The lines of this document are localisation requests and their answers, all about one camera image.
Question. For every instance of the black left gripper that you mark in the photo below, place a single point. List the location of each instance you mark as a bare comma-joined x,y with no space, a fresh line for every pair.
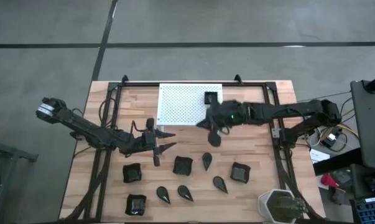
143,144

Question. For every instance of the white perforated metal shelf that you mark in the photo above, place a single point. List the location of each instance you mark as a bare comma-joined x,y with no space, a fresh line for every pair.
181,105

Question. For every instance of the white faceted plant pot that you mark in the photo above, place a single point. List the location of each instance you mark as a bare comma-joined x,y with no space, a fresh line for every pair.
263,205

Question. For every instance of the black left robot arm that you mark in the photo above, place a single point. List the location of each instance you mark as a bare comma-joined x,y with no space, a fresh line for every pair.
81,126

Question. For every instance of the green cactus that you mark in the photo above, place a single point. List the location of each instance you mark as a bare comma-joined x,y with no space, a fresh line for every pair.
286,207

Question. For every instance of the white paper sheet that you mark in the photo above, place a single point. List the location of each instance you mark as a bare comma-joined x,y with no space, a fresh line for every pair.
318,155

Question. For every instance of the grey metal cart frame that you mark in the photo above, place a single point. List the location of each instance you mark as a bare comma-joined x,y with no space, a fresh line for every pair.
7,152

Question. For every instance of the black power supply box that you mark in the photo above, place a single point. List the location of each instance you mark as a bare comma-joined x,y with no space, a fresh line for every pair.
330,140

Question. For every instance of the black aluminium table frame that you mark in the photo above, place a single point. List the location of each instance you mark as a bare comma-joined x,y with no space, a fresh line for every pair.
190,84

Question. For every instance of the silver metal bracket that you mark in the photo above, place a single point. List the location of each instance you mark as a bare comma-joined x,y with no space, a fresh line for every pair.
275,133

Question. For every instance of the black square pot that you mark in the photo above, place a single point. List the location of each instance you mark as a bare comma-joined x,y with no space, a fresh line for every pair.
183,165

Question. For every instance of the backlit computer keyboard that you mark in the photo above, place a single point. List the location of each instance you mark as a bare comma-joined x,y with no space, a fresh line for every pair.
369,211

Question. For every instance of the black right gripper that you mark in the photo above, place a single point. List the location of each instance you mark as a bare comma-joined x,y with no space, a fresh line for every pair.
219,113

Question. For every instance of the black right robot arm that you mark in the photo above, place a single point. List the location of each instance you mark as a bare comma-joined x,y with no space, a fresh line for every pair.
283,112

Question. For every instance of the red cloth object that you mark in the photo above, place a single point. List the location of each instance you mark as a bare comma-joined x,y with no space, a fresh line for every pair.
328,180

